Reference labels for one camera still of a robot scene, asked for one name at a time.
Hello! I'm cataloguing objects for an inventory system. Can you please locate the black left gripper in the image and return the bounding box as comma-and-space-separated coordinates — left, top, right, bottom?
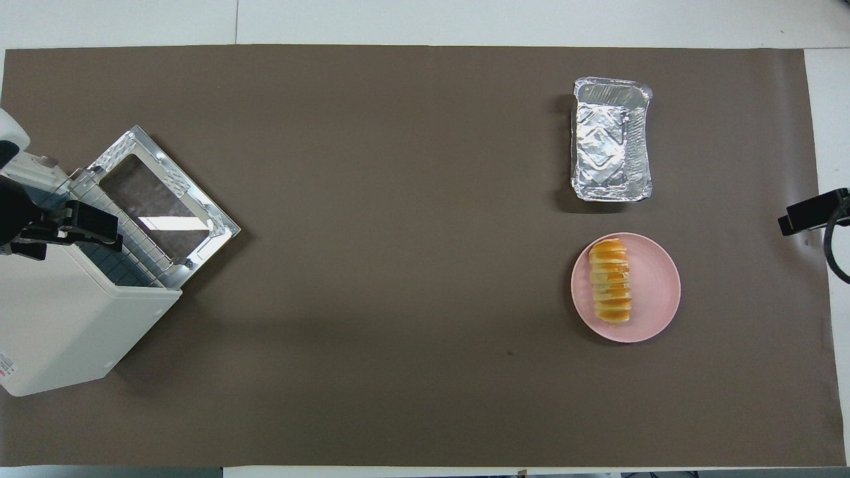
0, 178, 125, 262

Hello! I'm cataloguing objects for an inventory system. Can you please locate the orange sliced bread loaf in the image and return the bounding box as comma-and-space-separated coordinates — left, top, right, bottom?
588, 238, 633, 327

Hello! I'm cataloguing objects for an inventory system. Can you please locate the aluminium foil tray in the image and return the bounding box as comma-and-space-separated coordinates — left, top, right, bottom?
571, 77, 653, 202

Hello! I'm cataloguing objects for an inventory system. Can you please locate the glass oven door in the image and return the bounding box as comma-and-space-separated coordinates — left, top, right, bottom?
86, 125, 242, 287

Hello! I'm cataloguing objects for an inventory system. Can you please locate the white toaster oven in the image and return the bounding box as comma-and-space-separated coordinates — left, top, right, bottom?
0, 169, 183, 398

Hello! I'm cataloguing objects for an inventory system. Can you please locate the pink round plate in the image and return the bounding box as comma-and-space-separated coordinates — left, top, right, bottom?
570, 232, 682, 344

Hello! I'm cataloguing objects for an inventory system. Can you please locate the brown paper table mat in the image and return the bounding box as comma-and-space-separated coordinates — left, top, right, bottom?
0, 44, 847, 467

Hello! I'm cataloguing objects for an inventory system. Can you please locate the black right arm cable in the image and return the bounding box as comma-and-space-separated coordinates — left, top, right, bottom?
823, 196, 850, 285

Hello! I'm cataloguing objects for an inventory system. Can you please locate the metal oven wire rack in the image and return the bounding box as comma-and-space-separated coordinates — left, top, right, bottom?
70, 174, 180, 287

